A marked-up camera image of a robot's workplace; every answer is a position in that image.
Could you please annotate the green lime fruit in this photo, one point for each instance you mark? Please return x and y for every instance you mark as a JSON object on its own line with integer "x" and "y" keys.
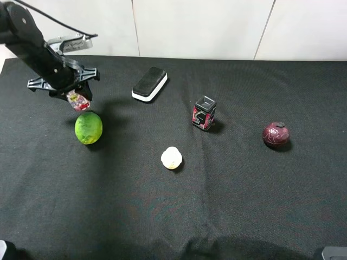
{"x": 88, "y": 128}

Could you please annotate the dark red mangosteen fruit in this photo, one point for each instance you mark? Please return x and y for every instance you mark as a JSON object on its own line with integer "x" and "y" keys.
{"x": 275, "y": 135}

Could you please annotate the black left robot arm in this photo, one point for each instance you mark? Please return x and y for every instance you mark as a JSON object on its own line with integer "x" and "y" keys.
{"x": 19, "y": 28}

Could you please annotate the small white-capped candy bottle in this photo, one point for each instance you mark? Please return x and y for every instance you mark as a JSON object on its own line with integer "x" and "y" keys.
{"x": 77, "y": 101}

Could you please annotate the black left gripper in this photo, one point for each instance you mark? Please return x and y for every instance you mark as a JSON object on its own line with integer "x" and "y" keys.
{"x": 58, "y": 74}

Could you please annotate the black red patterned box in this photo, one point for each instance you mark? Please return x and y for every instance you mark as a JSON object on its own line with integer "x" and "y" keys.
{"x": 203, "y": 113}

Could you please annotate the white garlic bulb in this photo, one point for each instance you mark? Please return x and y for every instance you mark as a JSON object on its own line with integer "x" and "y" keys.
{"x": 171, "y": 158}

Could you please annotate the black and white eraser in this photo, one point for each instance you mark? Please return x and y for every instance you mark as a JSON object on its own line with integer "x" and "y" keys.
{"x": 149, "y": 85}

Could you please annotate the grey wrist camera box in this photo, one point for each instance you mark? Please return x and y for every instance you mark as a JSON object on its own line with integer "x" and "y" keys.
{"x": 66, "y": 44}

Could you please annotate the grey device bottom left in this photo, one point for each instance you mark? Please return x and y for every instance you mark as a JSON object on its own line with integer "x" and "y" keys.
{"x": 3, "y": 249}

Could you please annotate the black table cloth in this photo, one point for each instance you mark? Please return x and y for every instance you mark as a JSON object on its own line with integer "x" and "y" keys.
{"x": 232, "y": 197}

